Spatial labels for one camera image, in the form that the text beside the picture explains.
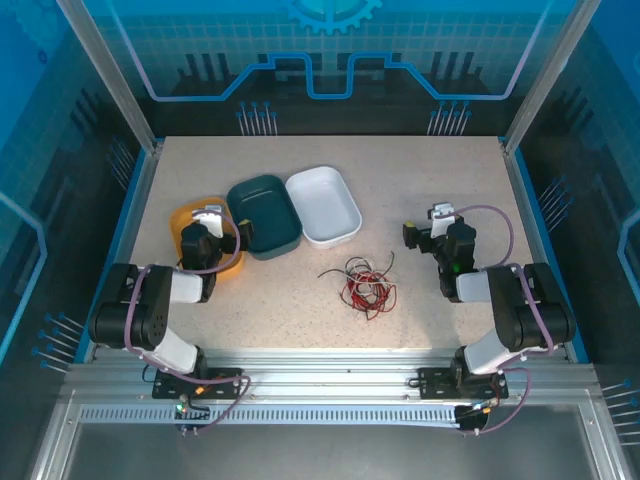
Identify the steel shelf panel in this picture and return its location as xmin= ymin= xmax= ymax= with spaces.
xmin=29 ymin=404 xmax=621 ymax=480

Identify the slotted grey cable duct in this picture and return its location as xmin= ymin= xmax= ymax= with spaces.
xmin=79 ymin=405 xmax=461 ymax=426

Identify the aluminium mounting rail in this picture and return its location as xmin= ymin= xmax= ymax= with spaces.
xmin=64 ymin=347 xmax=596 ymax=406

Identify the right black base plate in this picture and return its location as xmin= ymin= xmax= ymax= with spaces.
xmin=417 ymin=367 xmax=510 ymax=401

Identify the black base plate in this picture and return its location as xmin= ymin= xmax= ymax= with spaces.
xmin=417 ymin=367 xmax=510 ymax=401
xmin=152 ymin=367 xmax=244 ymax=401

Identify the aluminium table side rail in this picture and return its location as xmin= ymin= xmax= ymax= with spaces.
xmin=502 ymin=139 xmax=571 ymax=361
xmin=94 ymin=142 xmax=164 ymax=361

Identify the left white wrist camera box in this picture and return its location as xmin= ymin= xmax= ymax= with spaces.
xmin=191 ymin=203 xmax=225 ymax=239

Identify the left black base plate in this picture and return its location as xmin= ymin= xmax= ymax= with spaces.
xmin=152 ymin=367 xmax=244 ymax=401

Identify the white plastic tray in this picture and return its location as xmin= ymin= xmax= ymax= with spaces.
xmin=284 ymin=165 xmax=363 ymax=250

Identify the yellow plastic tray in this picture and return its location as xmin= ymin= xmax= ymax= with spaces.
xmin=168 ymin=195 xmax=246 ymax=289

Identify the thin red cable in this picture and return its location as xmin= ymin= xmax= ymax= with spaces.
xmin=339 ymin=267 xmax=399 ymax=321
xmin=344 ymin=264 xmax=391 ymax=306
xmin=342 ymin=269 xmax=396 ymax=314

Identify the aluminium frame post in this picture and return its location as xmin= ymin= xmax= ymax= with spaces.
xmin=502 ymin=0 xmax=604 ymax=154
xmin=55 ymin=0 xmax=164 ymax=154

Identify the dark teal plastic tray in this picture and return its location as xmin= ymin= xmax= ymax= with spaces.
xmin=225 ymin=173 xmax=303 ymax=262

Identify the black wiring connector cluster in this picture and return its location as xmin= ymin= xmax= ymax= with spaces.
xmin=453 ymin=399 xmax=501 ymax=437
xmin=173 ymin=394 xmax=211 ymax=436

